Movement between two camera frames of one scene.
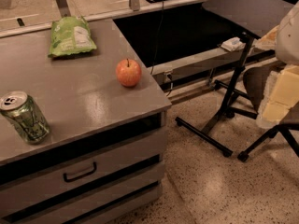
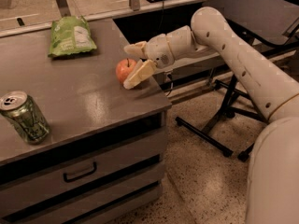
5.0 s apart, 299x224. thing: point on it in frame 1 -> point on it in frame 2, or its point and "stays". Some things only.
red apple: [128, 73] stays
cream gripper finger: [281, 93] -> [157, 49]
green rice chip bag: [70, 35] stays
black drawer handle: [80, 175] stays
